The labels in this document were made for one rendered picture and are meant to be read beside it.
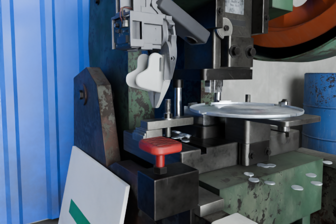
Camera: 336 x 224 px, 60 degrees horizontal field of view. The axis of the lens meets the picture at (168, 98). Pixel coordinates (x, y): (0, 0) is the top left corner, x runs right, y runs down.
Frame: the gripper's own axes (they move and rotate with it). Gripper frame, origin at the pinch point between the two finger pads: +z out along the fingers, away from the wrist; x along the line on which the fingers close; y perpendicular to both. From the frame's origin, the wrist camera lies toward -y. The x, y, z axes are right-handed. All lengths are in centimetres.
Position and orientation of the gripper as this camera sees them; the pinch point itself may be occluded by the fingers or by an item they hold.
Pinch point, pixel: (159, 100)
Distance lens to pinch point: 50.4
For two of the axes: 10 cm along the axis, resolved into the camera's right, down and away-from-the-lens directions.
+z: 0.0, 10.0, 0.9
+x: 5.6, 0.7, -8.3
